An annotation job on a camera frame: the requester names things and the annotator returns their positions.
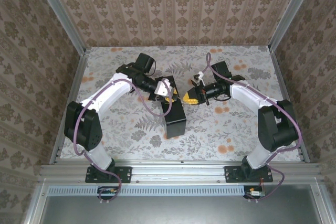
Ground black starry night box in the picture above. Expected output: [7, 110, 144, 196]
[156, 75, 187, 140]

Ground aluminium front frame rail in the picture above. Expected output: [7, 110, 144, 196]
[39, 160, 322, 183]

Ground black cable connector block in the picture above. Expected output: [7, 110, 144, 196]
[97, 186, 119, 200]
[243, 185, 265, 200]

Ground aluminium frame post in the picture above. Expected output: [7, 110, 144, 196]
[269, 0, 320, 51]
[30, 0, 87, 55]

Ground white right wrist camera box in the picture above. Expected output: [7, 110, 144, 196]
[192, 71, 205, 84]

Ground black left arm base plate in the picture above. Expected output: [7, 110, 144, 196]
[85, 165, 132, 184]

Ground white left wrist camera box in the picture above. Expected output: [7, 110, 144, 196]
[153, 77, 173, 98]

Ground aluminium side frame rail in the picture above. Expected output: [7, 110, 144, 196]
[270, 47, 311, 163]
[49, 50, 90, 164]

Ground grey slotted cable duct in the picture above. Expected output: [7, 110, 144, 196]
[48, 186, 249, 197]

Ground floral tablecloth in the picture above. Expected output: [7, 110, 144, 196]
[60, 46, 301, 162]

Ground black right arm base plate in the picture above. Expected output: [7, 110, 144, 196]
[225, 165, 274, 184]

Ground grey metal panel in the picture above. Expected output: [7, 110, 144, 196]
[39, 185, 324, 224]

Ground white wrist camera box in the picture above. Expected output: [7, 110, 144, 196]
[153, 77, 173, 98]
[192, 71, 205, 84]

